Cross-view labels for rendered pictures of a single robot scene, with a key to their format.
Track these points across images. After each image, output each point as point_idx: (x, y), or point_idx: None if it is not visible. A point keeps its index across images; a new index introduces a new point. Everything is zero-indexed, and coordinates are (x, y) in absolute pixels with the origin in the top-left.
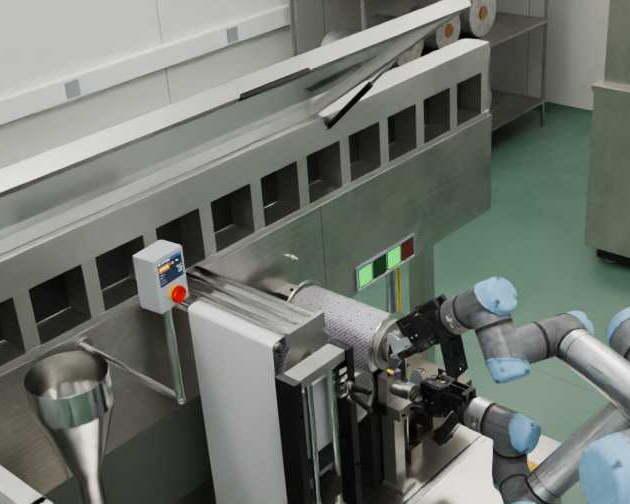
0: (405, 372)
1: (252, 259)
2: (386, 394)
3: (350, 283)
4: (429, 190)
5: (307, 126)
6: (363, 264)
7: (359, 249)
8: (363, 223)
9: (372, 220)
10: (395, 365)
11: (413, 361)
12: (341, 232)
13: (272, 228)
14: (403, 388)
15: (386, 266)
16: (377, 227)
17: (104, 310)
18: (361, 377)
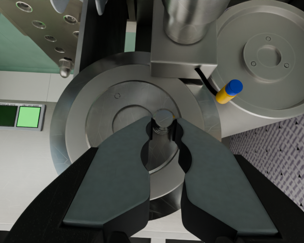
0: (85, 20)
1: (175, 213)
2: (216, 20)
3: (50, 117)
4: None
5: None
6: (28, 130)
7: (29, 148)
8: (16, 175)
9: (1, 171)
10: (133, 66)
11: (9, 4)
12: (50, 181)
13: (143, 232)
14: (221, 12)
15: None
16: None
17: None
18: (246, 100)
